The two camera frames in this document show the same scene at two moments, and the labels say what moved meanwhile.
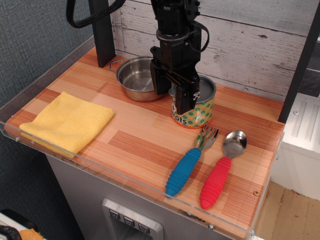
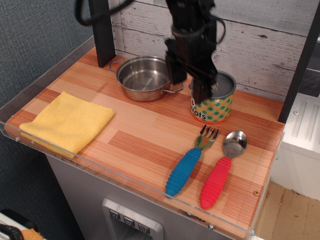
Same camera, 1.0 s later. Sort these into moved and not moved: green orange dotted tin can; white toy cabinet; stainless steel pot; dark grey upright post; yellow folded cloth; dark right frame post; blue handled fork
Moved: green orange dotted tin can
Not moved: yellow folded cloth; dark right frame post; dark grey upright post; blue handled fork; stainless steel pot; white toy cabinet
